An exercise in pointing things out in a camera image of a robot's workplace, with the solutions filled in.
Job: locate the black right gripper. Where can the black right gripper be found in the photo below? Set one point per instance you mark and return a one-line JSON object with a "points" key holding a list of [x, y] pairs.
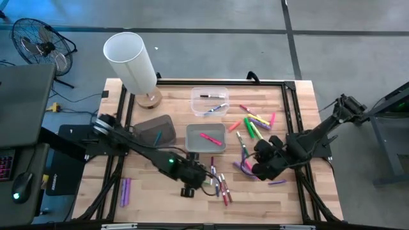
{"points": [[271, 159]]}

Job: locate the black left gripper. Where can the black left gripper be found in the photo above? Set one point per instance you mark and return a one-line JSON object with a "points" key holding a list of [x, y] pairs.
{"points": [[191, 174]]}

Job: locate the pink thin marker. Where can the pink thin marker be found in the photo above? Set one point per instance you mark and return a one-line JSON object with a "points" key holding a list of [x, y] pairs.
{"points": [[248, 165]]}

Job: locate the grey opaque plastic bin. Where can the grey opaque plastic bin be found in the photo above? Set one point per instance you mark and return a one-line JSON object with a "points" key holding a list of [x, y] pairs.
{"points": [[198, 147]]}

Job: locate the white barrel green marker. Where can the white barrel green marker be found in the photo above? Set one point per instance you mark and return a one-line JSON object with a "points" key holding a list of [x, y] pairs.
{"points": [[242, 143]]}

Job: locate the dark green highlighter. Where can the dark green highlighter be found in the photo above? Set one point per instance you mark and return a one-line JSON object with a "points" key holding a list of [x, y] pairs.
{"points": [[249, 127]]}

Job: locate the brown dry-erase marker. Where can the brown dry-erase marker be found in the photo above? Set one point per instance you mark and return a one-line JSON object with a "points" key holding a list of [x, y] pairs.
{"points": [[227, 190]]}

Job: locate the pink highlighter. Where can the pink highlighter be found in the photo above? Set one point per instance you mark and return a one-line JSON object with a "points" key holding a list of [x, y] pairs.
{"points": [[211, 139], [272, 119]]}

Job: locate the teal thin marker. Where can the teal thin marker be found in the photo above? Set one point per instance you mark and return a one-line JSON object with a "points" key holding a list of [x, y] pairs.
{"points": [[158, 138]]}

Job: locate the purple thin marker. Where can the purple thin marker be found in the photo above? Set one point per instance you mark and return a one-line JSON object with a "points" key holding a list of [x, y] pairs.
{"points": [[123, 193], [128, 191]]}

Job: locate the black dry-erase marker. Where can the black dry-erase marker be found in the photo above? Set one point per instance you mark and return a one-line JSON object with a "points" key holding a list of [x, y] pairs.
{"points": [[211, 96]]}

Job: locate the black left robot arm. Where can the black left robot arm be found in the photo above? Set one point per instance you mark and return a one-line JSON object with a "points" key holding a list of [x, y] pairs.
{"points": [[143, 150]]}

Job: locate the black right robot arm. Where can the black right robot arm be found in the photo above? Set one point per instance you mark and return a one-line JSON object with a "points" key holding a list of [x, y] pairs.
{"points": [[319, 129]]}

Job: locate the small purple marker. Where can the small purple marker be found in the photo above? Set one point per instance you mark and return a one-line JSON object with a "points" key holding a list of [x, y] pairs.
{"points": [[277, 182]]}

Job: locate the orange highlighter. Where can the orange highlighter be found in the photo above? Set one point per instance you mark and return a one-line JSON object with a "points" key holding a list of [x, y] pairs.
{"points": [[235, 126]]}

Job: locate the smoky translucent plastic bin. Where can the smoky translucent plastic bin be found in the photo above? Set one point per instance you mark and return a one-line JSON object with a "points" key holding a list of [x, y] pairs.
{"points": [[147, 131]]}

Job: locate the clear plastic bin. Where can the clear plastic bin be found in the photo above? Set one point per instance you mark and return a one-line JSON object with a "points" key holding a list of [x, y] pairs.
{"points": [[204, 91]]}

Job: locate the black table clamp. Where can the black table clamp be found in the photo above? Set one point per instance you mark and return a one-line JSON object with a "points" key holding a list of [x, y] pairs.
{"points": [[253, 76], [158, 75]]}

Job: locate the grey metal cart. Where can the grey metal cart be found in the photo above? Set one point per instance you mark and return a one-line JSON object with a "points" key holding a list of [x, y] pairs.
{"points": [[385, 145]]}

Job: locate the black square tag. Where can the black square tag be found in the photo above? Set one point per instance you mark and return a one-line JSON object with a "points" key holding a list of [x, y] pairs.
{"points": [[105, 94]]}

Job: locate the white cylindrical table lamp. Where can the white cylindrical table lamp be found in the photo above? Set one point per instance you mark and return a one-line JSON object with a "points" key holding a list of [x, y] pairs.
{"points": [[131, 64]]}

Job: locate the black flat box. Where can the black flat box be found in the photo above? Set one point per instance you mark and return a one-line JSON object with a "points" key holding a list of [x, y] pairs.
{"points": [[64, 172]]}

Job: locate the yellow power plug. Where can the yellow power plug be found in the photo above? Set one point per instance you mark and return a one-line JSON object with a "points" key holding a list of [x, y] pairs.
{"points": [[54, 107]]}

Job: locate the grey side desk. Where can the grey side desk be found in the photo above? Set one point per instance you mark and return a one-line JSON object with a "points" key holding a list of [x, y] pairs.
{"points": [[38, 159]]}

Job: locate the black computer mouse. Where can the black computer mouse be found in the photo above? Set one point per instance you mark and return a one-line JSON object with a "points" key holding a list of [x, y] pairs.
{"points": [[22, 188]]}

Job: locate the grey computer monitor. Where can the grey computer monitor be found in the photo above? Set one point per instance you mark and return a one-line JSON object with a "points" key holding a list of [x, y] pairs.
{"points": [[25, 102]]}

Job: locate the backlit keyboard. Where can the backlit keyboard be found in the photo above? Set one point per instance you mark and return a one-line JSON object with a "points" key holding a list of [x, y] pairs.
{"points": [[6, 166]]}

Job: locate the black floor fan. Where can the black floor fan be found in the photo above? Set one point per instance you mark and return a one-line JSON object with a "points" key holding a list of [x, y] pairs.
{"points": [[48, 48]]}

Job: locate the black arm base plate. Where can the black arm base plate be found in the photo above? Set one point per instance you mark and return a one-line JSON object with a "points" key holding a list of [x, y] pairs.
{"points": [[96, 150], [321, 151]]}

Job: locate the silver metal bracket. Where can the silver metal bracket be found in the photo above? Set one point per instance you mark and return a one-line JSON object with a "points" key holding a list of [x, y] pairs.
{"points": [[297, 227], [118, 226]]}

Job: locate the black aluminium table frame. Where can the black aluminium table frame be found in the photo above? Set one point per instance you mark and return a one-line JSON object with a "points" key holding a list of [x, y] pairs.
{"points": [[223, 83]]}

